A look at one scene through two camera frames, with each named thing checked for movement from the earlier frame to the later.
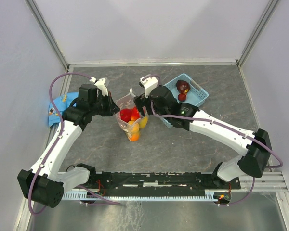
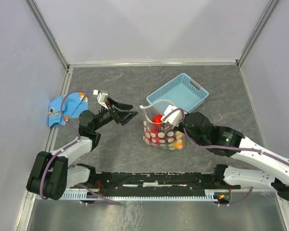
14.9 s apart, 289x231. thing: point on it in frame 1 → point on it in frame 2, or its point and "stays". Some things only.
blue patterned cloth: [61, 103] stays
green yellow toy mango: [143, 121] → [177, 144]
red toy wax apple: [135, 115] → [157, 121]
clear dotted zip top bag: [129, 117] → [157, 133]
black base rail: [157, 183] stays
